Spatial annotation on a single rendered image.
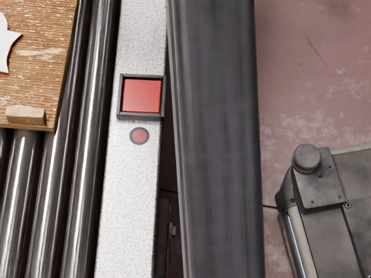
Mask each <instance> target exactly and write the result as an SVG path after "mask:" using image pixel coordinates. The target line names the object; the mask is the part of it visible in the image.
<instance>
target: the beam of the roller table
mask: <svg viewBox="0 0 371 278"><path fill-rule="evenodd" d="M165 4H166V3H165V0H121V5H120V17H119V27H118V38H117V45H116V55H115V67H114V78H113V89H112V99H111V106H110V117H109V128H108V139H107V150H106V156H105V167H104V178H103V189H102V200H101V206H100V217H99V228H98V239H97V250H96V261H95V267H94V278H155V265H156V246H157V227H158V209H159V199H160V180H161V162H162V144H163V125H164V121H143V120H121V119H120V120H118V119H116V106H117V99H118V88H119V76H120V73H123V74H124V73H127V74H152V75H163V76H164V75H165V76H166V75H167V59H168V35H167V19H166V9H165ZM136 127H144V128H145V129H147V130H148V132H149V134H150V138H149V140H148V141H147V142H146V143H145V144H143V145H135V144H133V143H132V142H131V141H130V139H129V134H130V131H131V130H132V129H134V128H136Z"/></svg>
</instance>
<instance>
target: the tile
mask: <svg viewBox="0 0 371 278"><path fill-rule="evenodd" d="M22 37H23V35H22V33H16V32H13V31H8V24H7V20H6V18H5V16H4V15H3V14H2V13H1V12H0V74H3V75H7V76H9V73H8V67H7V60H8V57H9V54H10V51H11V49H12V47H13V46H14V44H15V43H16V42H17V41H18V40H19V39H20V38H22Z"/></svg>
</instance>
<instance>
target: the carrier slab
mask: <svg viewBox="0 0 371 278"><path fill-rule="evenodd" d="M79 3H80V0H0V12H1V13H2V14H3V15H4V16H5V18H6V20H7V24H8V31H13V32H16V33H22V35H23V37H22V38H20V39H19V40H18V41H17V42H16V43H15V44H14V46H13V47H12V49H11V51H10V54H9V57H8V60H7V67H8V73H9V76H7V75H3V74H0V127H5V128H12V129H25V130H38V131H50V132H55V128H56V123H57V117H58V114H59V108H60V102H61V97H62V91H63V85H64V81H65V76H66V70H67V65H68V59H69V55H70V49H71V44H72V38H73V32H74V29H75V23H76V18H77V12H78V6H79ZM7 106H12V107H16V108H36V109H45V112H46V116H47V117H46V123H45V125H34V124H25V123H15V122H8V120H7V118H6V115H5V113H6V108H7Z"/></svg>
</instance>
